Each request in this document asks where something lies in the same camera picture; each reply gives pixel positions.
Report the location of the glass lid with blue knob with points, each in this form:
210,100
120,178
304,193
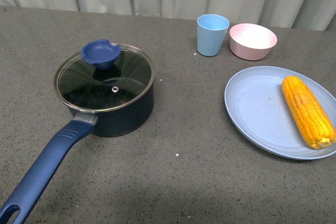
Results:
104,77

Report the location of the yellow corn cob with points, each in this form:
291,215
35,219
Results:
311,119

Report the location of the dark blue saucepan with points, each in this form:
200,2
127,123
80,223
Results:
118,122

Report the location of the light blue plastic cup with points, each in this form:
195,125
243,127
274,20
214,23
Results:
211,32

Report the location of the light blue plate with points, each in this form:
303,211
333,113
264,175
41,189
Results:
256,105

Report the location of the pink plastic bowl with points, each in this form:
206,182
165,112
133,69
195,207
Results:
251,41

